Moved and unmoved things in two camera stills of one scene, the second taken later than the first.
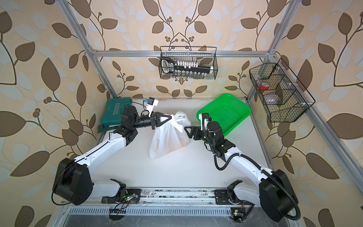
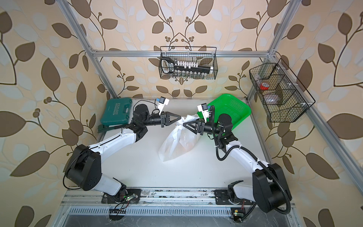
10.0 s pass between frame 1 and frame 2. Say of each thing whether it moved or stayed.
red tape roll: stayed
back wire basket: stayed
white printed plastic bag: moved
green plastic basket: stayed
